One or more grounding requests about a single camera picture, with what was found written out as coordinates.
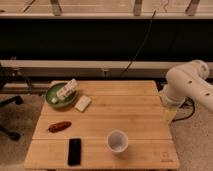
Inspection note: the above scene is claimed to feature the black smartphone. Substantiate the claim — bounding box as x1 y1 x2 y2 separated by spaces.
68 138 81 166

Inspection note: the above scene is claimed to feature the green bowl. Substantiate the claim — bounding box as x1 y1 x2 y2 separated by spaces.
45 82 77 109

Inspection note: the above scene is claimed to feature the black hanging cable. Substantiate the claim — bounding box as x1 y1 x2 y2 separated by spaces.
119 9 157 78

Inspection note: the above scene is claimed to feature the white block in bowl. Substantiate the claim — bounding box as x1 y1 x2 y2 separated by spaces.
56 79 78 100

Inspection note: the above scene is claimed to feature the red sausage toy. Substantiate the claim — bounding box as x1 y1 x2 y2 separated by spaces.
48 121 72 133

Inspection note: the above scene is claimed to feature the white rectangular sponge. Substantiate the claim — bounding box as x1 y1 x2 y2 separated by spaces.
75 95 91 112

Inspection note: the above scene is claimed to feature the black floor cable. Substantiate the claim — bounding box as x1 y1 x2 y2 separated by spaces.
172 97 196 123

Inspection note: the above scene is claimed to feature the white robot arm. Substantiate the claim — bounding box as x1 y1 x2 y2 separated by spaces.
160 60 213 112

